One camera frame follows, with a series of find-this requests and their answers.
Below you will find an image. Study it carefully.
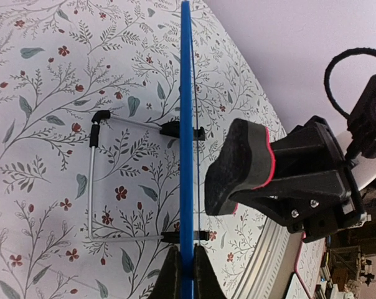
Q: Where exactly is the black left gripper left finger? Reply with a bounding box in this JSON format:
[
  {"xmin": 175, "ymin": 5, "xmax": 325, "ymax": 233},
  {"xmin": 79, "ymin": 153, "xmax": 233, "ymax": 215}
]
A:
[{"xmin": 150, "ymin": 246, "xmax": 181, "ymax": 299}]

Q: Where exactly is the front aluminium rail frame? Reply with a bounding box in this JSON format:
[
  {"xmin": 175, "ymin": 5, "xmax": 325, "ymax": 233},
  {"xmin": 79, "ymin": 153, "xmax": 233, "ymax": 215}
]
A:
[{"xmin": 232, "ymin": 219, "xmax": 302, "ymax": 298}]

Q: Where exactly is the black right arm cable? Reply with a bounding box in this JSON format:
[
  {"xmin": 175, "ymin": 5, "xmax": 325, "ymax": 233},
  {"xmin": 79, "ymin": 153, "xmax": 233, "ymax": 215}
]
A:
[{"xmin": 324, "ymin": 47, "xmax": 376, "ymax": 121}]

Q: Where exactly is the wire whiteboard stand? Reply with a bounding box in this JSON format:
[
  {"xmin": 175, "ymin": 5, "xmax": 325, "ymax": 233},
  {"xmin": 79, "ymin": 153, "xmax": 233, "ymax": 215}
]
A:
[{"xmin": 87, "ymin": 109, "xmax": 211, "ymax": 244}]

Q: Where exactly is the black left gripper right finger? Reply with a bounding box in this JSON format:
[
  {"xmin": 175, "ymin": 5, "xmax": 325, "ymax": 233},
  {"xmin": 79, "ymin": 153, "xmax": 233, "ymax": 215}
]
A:
[{"xmin": 193, "ymin": 245, "xmax": 227, "ymax": 299}]

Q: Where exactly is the red whiteboard eraser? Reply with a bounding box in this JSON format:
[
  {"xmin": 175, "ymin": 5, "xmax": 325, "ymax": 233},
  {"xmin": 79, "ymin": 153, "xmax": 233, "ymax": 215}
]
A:
[{"xmin": 204, "ymin": 118, "xmax": 276, "ymax": 216}]

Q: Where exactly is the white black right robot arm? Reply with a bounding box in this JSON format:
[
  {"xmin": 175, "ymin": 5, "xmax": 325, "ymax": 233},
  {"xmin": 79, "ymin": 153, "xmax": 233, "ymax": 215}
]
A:
[{"xmin": 230, "ymin": 116, "xmax": 376, "ymax": 243}]

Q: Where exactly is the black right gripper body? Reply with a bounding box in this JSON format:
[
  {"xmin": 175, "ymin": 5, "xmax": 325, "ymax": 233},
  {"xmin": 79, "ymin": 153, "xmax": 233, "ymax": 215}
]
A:
[{"xmin": 300, "ymin": 116, "xmax": 365, "ymax": 243}]

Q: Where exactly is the small whiteboard blue frame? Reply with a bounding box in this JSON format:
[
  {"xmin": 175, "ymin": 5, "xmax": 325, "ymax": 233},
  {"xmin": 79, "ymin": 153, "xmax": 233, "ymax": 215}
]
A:
[{"xmin": 179, "ymin": 1, "xmax": 194, "ymax": 299}]

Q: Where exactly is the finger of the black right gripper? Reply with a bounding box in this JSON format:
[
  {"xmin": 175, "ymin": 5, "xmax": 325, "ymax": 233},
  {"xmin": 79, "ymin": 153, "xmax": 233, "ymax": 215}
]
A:
[
  {"xmin": 271, "ymin": 124, "xmax": 334, "ymax": 174},
  {"xmin": 232, "ymin": 171, "xmax": 352, "ymax": 234}
]

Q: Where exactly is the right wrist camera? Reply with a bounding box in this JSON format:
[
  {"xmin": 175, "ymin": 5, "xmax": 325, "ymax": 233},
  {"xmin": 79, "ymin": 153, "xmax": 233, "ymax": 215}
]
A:
[{"xmin": 345, "ymin": 74, "xmax": 376, "ymax": 159}]

